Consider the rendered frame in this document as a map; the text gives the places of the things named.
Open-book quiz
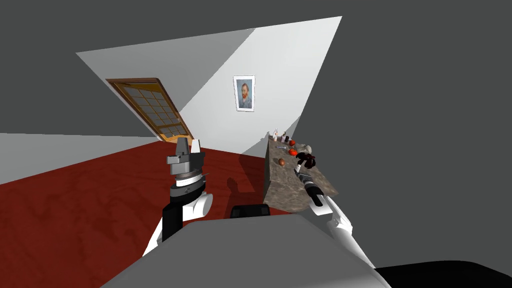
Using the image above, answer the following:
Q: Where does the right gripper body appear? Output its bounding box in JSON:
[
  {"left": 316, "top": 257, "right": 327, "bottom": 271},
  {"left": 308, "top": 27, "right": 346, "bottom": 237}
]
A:
[{"left": 295, "top": 152, "right": 317, "bottom": 169}]

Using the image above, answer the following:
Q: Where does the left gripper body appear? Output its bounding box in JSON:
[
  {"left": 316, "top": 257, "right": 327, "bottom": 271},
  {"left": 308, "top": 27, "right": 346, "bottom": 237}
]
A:
[{"left": 166, "top": 151, "right": 206, "bottom": 176}]

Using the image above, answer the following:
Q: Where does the wooden framed window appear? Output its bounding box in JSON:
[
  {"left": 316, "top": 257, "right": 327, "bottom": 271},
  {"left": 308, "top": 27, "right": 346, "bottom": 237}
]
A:
[{"left": 105, "top": 77, "right": 193, "bottom": 143}]

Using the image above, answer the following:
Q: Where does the framed portrait painting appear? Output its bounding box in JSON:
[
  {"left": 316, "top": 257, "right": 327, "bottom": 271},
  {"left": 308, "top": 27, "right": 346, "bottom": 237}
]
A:
[{"left": 232, "top": 74, "right": 257, "bottom": 113}]

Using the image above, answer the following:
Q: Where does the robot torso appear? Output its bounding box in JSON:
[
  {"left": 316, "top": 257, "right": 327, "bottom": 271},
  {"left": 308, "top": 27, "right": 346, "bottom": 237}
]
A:
[{"left": 99, "top": 203, "right": 392, "bottom": 288}]

